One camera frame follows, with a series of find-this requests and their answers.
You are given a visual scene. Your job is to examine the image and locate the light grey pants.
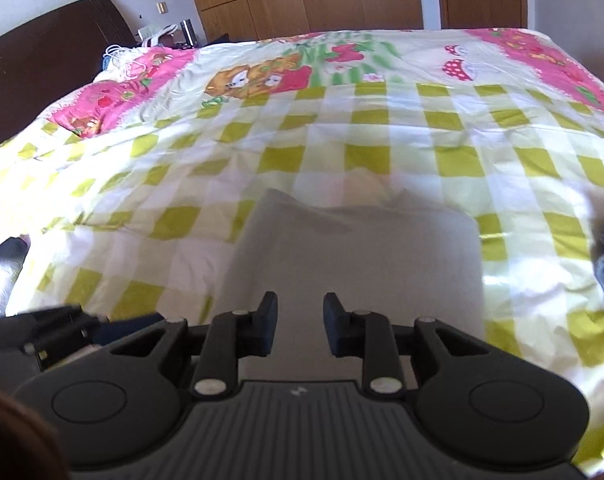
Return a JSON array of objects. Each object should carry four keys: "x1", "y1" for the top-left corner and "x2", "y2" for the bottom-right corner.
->
[{"x1": 214, "y1": 190, "x2": 485, "y2": 382}]

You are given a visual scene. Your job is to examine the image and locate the yellow checked cartoon bed cover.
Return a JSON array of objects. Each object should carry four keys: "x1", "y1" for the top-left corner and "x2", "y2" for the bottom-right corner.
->
[{"x1": 0, "y1": 28, "x2": 604, "y2": 472}]

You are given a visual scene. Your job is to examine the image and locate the dark brown headboard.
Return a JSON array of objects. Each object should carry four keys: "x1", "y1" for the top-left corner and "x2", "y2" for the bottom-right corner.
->
[{"x1": 0, "y1": 0, "x2": 136, "y2": 143}]

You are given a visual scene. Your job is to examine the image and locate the white bag on nightstand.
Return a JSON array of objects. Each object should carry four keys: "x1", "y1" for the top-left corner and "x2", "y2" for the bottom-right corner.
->
[{"x1": 138, "y1": 24, "x2": 178, "y2": 48}]

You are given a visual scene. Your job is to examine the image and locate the black box on nightstand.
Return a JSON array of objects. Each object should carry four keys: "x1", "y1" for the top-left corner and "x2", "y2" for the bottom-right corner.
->
[{"x1": 180, "y1": 18, "x2": 199, "y2": 48}]

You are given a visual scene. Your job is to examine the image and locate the white cable on bed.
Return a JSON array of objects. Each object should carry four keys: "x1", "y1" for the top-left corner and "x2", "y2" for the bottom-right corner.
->
[{"x1": 102, "y1": 42, "x2": 148, "y2": 82}]

